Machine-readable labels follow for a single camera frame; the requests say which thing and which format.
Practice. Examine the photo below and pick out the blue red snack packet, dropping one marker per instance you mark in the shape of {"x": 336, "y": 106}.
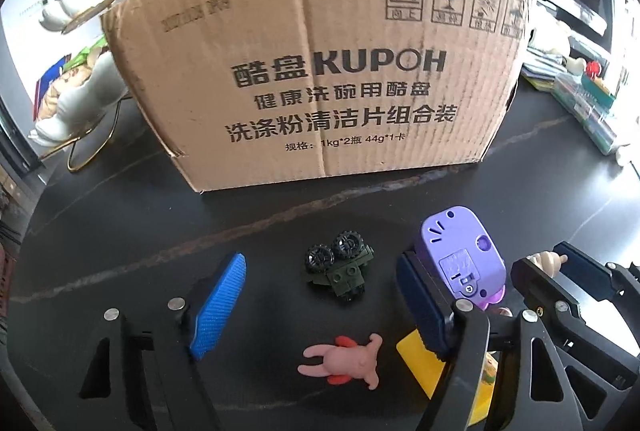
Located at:
{"x": 50, "y": 81}

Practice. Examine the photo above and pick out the green toy car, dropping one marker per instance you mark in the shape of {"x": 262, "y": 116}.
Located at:
{"x": 342, "y": 278}

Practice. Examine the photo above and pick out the small beige figure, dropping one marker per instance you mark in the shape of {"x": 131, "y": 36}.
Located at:
{"x": 545, "y": 260}

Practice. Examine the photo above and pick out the red toy figure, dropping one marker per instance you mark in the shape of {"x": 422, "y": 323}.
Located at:
{"x": 593, "y": 67}

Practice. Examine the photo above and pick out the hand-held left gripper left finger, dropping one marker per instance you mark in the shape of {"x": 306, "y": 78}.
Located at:
{"x": 220, "y": 306}

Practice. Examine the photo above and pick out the yellow card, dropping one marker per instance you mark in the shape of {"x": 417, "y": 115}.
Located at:
{"x": 417, "y": 358}

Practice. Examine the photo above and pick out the brown cardboard box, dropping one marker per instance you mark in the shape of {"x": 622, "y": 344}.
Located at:
{"x": 325, "y": 11}

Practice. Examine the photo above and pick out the green snack packet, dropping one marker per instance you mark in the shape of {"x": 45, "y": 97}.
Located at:
{"x": 90, "y": 53}

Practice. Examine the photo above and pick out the white two-tier snack stand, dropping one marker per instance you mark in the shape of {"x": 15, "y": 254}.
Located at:
{"x": 80, "y": 111}

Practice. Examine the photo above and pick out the purple plastic toy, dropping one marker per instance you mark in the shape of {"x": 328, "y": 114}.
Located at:
{"x": 460, "y": 241}

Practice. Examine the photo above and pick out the stack of books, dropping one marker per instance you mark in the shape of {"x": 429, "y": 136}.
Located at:
{"x": 540, "y": 73}

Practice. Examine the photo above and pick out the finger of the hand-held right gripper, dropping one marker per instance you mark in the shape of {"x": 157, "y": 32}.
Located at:
{"x": 545, "y": 291}
{"x": 590, "y": 273}

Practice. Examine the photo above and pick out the white plush lamb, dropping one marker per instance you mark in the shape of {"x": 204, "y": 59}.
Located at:
{"x": 550, "y": 38}

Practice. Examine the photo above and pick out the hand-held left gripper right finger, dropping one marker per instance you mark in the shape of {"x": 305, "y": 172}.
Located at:
{"x": 422, "y": 306}

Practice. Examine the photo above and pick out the black desktop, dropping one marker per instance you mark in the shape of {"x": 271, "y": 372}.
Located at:
{"x": 150, "y": 236}

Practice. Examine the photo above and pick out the pink pig figure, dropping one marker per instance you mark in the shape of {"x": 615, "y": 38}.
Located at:
{"x": 345, "y": 358}

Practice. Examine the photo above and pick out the stack of clear craft boxes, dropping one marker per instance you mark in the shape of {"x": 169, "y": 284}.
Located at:
{"x": 590, "y": 121}

